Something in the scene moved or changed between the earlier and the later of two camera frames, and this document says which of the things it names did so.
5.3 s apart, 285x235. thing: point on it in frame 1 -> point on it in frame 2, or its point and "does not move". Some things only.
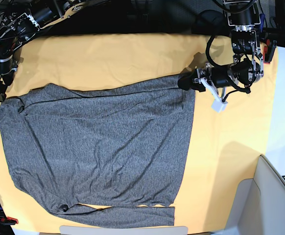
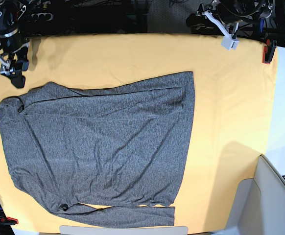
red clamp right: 269,50 does not move
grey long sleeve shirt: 125,145 does not move
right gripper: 219,76 -> 201,24
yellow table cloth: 226,145 does not move
